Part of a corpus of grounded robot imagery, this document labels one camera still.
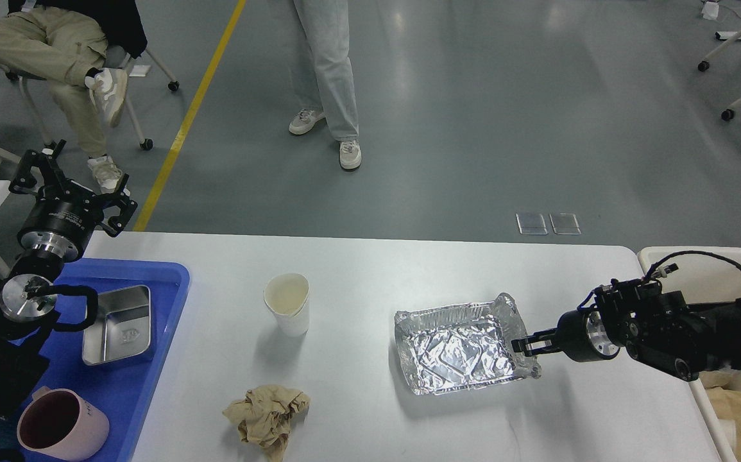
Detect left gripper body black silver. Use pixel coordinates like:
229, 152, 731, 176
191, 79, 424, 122
17, 199, 105, 262

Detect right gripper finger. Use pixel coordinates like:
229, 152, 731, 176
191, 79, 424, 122
511, 329, 563, 357

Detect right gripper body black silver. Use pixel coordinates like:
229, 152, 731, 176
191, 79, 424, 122
557, 311, 620, 363

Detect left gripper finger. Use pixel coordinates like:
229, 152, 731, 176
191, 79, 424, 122
88, 175, 138, 237
9, 149, 82, 203

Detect aluminium foil tray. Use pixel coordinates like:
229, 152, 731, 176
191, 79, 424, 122
393, 293, 542, 395

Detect stainless steel rectangular container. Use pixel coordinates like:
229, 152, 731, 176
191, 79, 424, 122
81, 286, 156, 368

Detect white paper cup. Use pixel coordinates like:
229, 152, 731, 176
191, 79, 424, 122
264, 273, 311, 337

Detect pink mug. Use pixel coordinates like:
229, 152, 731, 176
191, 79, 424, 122
17, 386, 111, 461

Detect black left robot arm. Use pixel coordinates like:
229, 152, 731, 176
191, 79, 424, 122
0, 150, 137, 416

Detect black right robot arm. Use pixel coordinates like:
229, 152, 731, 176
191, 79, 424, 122
511, 252, 741, 381

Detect clear floor marker plate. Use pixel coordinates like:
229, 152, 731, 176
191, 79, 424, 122
549, 212, 582, 235

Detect seated person khaki trousers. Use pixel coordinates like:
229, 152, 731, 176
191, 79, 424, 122
0, 0, 148, 193

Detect white plastic bin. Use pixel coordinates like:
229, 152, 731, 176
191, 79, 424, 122
663, 248, 741, 461

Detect standing person grey jeans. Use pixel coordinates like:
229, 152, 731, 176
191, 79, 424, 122
286, 1, 362, 171

